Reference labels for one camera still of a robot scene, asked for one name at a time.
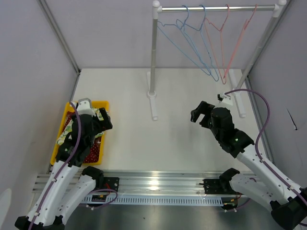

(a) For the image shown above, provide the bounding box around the red polka dot skirt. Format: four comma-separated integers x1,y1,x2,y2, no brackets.
65,113,101,164

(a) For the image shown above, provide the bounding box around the lemon print skirt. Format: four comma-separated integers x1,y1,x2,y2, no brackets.
56,108,104,146

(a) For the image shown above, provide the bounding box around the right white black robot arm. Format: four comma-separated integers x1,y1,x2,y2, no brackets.
190,101,307,230

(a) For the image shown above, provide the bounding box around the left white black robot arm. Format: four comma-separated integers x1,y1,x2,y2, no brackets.
15,108,113,230

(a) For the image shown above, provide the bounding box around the yellow plastic tray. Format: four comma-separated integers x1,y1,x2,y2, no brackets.
50,101,109,166

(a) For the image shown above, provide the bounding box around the clothes rack metal white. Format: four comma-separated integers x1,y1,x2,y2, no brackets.
147,0,287,121

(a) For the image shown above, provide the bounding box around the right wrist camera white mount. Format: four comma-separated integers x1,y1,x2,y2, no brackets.
217,92,233,107

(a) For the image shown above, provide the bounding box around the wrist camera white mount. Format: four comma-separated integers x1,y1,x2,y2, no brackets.
77,98,95,116
217,92,233,107

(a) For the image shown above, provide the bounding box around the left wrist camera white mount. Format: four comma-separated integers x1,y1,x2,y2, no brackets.
77,98,95,116

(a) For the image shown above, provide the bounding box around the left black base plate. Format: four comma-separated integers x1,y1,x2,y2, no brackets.
95,177,119,191

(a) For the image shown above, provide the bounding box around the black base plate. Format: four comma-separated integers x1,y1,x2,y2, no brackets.
95,177,119,191
203,179,233,195

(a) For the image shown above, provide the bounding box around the aluminium mounting rail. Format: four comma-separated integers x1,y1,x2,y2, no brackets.
32,170,272,194

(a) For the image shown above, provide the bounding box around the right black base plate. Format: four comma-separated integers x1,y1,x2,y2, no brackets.
203,179,233,195

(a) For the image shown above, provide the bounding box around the white slotted cable duct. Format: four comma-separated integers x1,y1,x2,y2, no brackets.
81,195,223,207

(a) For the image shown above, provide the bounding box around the pink wire hanger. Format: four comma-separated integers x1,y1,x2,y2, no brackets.
223,4,258,84
203,4,231,85

